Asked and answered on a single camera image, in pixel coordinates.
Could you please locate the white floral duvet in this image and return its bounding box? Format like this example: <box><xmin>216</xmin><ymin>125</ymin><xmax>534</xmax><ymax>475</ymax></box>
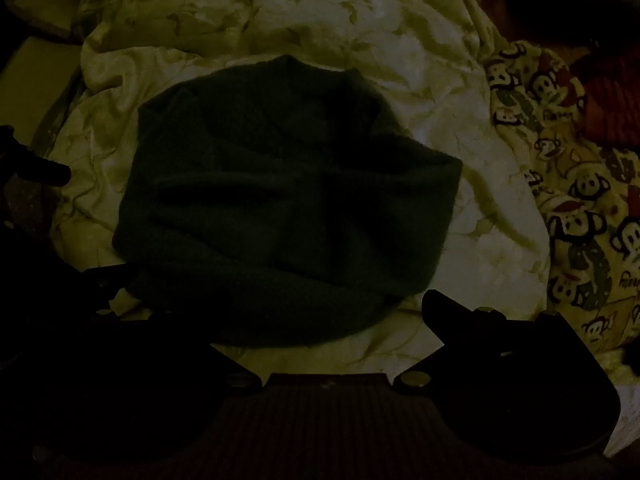
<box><xmin>50</xmin><ymin>0</ymin><xmax>552</xmax><ymax>377</ymax></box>

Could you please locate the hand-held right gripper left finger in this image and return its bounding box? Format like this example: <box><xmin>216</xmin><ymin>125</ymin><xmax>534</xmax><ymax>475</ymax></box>
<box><xmin>82</xmin><ymin>264</ymin><xmax>264</xmax><ymax>392</ymax></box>

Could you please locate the monkey print blanket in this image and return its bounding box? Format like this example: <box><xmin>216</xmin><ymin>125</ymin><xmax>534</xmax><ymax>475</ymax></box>
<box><xmin>462</xmin><ymin>0</ymin><xmax>640</xmax><ymax>357</ymax></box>

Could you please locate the dark green knit garment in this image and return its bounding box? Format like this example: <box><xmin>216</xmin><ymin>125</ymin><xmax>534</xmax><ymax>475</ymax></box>
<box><xmin>112</xmin><ymin>54</ymin><xmax>464</xmax><ymax>349</ymax></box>

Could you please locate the red cloth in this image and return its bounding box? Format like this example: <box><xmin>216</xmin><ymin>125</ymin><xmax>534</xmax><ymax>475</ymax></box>
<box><xmin>570</xmin><ymin>55</ymin><xmax>640</xmax><ymax>147</ymax></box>

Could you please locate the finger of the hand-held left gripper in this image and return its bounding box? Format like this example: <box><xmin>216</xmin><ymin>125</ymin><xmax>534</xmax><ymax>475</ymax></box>
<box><xmin>0</xmin><ymin>125</ymin><xmax>72</xmax><ymax>187</ymax></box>

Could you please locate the dark cloth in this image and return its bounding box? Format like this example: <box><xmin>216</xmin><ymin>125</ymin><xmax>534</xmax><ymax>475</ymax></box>
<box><xmin>502</xmin><ymin>0</ymin><xmax>640</xmax><ymax>48</ymax></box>

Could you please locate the beige pillow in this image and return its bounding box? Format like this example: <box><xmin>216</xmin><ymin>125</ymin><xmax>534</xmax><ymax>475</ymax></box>
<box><xmin>4</xmin><ymin>0</ymin><xmax>87</xmax><ymax>44</ymax></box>

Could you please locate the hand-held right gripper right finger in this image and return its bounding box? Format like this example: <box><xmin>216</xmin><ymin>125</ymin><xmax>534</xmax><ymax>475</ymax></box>
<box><xmin>394</xmin><ymin>289</ymin><xmax>567</xmax><ymax>392</ymax></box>

